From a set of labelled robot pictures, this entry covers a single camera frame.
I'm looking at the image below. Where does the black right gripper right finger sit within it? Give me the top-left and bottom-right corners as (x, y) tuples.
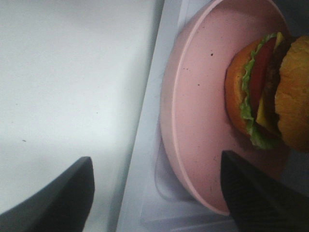
(221, 151), (309, 232)

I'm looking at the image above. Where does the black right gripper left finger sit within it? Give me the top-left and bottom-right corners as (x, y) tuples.
(0, 157), (95, 232)

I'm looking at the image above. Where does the pink plate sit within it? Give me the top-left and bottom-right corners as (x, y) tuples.
(160, 0), (290, 215)

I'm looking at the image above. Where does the burger with lettuce and tomato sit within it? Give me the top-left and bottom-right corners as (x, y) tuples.
(225, 32), (309, 152)

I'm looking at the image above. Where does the white microwave oven body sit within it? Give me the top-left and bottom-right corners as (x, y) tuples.
(115, 0), (237, 232)

